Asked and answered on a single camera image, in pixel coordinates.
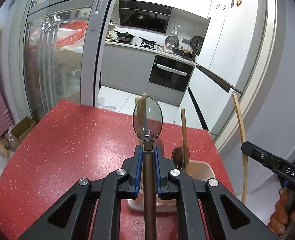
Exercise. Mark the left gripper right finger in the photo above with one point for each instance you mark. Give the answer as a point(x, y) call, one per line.
point(205, 209)

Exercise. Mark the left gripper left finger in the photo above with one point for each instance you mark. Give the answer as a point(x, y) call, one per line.
point(90, 209)

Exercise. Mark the dark spoon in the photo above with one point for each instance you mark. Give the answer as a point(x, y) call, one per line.
point(180, 157)

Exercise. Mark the plain wooden chopstick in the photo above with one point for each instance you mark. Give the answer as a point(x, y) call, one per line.
point(184, 138)
point(243, 139)

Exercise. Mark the grey handled spoon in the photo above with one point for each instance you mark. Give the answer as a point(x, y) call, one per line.
point(148, 136)

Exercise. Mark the person right hand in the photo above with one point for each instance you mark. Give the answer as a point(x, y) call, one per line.
point(280, 218)

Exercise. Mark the cardboard box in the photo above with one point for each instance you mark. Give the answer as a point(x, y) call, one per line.
point(23, 128)

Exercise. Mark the white refrigerator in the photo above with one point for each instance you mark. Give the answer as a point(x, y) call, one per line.
point(229, 53)

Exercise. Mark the black built-in oven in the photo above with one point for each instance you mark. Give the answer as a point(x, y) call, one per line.
point(170, 73)

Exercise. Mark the black wok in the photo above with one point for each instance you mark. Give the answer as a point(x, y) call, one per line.
point(124, 37)

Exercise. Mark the glass sliding door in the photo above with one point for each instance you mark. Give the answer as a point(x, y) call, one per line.
point(54, 37)

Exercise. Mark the black range hood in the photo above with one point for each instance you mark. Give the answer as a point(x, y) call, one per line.
point(144, 15)

